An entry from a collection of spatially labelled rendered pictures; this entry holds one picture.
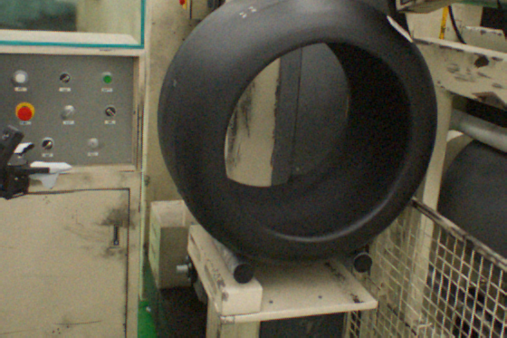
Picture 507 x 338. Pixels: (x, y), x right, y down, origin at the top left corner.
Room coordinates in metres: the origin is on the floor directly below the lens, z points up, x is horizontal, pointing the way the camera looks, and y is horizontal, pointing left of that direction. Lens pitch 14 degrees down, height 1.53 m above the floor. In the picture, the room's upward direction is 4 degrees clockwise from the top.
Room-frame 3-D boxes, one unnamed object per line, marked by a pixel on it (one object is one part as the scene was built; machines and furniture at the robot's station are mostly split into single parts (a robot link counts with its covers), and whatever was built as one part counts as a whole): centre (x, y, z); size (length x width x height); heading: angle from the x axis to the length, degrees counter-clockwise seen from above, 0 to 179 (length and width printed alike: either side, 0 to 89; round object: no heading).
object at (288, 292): (1.41, -0.08, 0.80); 0.37 x 0.36 x 0.02; 108
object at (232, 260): (1.36, 0.05, 0.90); 0.35 x 0.05 x 0.05; 18
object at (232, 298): (1.37, 0.05, 0.83); 0.36 x 0.09 x 0.06; 18
